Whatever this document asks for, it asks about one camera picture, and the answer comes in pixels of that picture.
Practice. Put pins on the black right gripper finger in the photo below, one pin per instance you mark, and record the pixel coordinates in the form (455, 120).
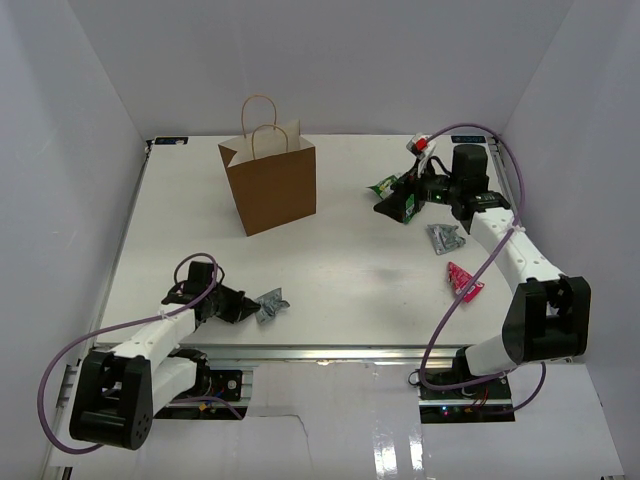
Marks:
(392, 208)
(405, 190)

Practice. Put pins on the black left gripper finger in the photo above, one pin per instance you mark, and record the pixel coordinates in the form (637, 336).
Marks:
(231, 297)
(241, 310)

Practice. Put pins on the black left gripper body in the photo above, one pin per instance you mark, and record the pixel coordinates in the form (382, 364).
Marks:
(221, 306)

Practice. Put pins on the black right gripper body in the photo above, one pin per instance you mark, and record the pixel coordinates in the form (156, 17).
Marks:
(435, 189)

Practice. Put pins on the dark green chips packet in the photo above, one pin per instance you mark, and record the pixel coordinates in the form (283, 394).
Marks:
(384, 188)

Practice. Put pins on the silver snack packet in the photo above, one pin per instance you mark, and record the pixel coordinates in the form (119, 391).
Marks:
(445, 238)
(270, 305)

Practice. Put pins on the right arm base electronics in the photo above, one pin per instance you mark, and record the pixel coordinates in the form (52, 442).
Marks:
(487, 403)

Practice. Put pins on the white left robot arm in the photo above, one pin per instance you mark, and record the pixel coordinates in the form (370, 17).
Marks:
(119, 391)

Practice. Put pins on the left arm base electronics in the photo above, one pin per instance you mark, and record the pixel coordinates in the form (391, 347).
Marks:
(219, 383)

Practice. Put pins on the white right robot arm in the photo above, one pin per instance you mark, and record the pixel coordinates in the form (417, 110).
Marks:
(548, 317)

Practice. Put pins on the brown paper bag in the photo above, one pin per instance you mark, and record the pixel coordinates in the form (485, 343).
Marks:
(271, 171)

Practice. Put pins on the blue label sticker right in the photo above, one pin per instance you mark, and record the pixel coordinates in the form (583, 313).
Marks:
(468, 139)

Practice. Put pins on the blue label sticker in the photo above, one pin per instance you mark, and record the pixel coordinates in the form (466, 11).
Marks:
(468, 139)
(171, 141)

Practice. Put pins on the red snack packet near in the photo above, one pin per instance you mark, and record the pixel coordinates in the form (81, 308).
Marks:
(458, 279)

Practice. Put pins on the blue label sticker left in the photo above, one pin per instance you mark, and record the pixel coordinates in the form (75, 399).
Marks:
(171, 141)

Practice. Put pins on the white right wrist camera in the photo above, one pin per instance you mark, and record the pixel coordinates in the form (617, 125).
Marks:
(422, 148)

